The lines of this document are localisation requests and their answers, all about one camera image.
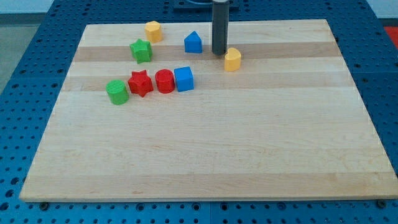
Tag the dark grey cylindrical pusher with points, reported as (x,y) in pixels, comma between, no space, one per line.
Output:
(220,19)

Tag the yellow heart block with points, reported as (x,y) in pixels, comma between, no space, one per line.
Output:
(232,60)

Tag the blue triangle block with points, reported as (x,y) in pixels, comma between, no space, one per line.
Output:
(193,43)

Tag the yellow hexagon block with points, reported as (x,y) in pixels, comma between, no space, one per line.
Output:
(153,31)

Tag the blue cube block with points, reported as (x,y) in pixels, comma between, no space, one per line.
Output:
(184,79)

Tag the green star block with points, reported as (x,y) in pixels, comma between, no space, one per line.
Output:
(141,51)

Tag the red cylinder block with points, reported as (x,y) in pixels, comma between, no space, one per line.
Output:
(164,79)

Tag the red star block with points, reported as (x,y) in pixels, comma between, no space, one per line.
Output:
(140,83)

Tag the wooden board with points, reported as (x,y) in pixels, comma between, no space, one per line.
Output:
(288,125)

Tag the green cylinder block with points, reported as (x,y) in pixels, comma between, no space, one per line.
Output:
(117,92)

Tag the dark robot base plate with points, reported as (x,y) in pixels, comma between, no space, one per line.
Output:
(186,5)

